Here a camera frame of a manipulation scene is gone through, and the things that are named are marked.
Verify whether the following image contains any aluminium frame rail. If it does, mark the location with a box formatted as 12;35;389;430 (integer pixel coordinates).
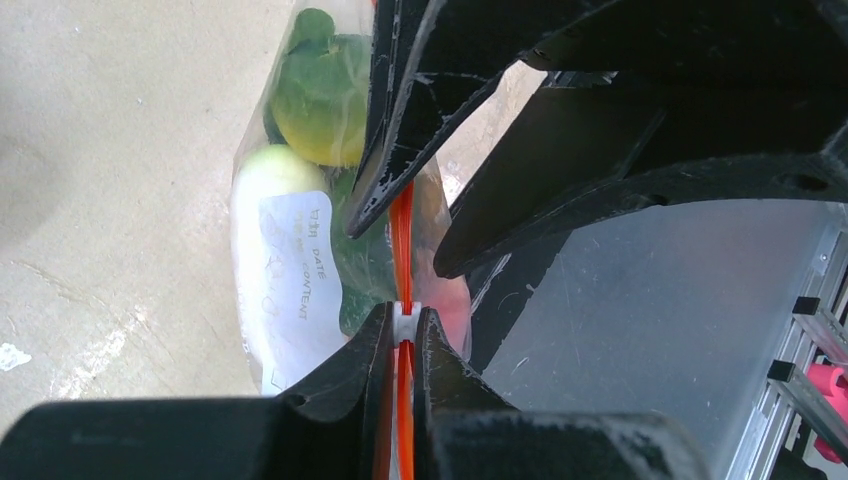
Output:
724;227;847;479

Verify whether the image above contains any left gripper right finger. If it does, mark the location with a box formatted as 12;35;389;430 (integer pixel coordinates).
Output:
413;308;709;479

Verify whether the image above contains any pink peach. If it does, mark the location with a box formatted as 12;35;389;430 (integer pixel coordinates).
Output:
414;275;472;360

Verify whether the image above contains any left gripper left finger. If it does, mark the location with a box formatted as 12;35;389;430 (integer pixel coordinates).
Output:
1;303;394;479

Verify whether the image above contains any pink object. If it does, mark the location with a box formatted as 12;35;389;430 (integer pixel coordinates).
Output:
804;362;848;465

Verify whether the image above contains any green yellow mango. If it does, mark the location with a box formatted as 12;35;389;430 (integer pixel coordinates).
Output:
269;7;372;167

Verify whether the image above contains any clear orange zip bag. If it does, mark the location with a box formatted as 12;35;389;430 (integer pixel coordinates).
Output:
228;0;475;480

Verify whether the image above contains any green cucumber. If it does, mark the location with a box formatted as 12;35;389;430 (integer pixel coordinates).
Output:
328;168;397;337

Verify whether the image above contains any white radish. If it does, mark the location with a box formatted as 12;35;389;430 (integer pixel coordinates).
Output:
230;145;346;396

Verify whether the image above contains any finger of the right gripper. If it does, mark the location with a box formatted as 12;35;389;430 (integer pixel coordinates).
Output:
345;1;612;239
434;87;847;278

